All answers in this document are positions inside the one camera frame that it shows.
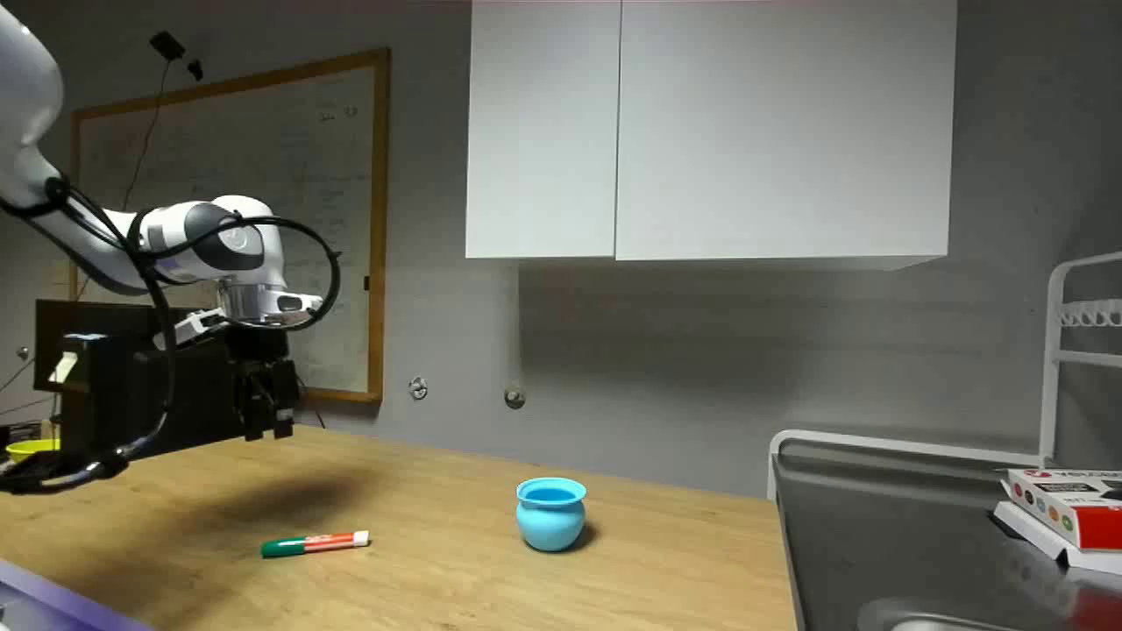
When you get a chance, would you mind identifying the wood framed whiteboard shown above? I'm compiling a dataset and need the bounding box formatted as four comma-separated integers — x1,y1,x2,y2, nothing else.
66,47,396,412

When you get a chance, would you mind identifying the green capped red marker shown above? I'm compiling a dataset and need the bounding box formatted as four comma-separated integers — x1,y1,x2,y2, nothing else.
255,528,375,560

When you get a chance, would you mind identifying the white wall cabinet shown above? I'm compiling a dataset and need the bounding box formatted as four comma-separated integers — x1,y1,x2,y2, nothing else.
462,0,960,262

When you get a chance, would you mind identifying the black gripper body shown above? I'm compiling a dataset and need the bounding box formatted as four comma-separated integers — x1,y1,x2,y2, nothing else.
219,324,300,413

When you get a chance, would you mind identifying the yellow green object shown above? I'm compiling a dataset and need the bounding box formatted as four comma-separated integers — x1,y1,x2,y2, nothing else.
3,436,63,466

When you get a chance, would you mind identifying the red and white box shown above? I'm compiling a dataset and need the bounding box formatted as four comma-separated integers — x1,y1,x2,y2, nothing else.
989,466,1122,579

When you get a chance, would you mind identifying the small blue cup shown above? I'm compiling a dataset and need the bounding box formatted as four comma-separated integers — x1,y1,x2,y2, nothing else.
511,475,592,553

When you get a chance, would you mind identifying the black wall mounted camera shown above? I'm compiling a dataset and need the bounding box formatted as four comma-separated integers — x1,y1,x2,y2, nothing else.
148,27,207,86

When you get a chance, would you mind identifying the stainless steel sink counter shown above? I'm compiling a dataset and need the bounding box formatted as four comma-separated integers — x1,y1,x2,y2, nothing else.
770,438,1122,631

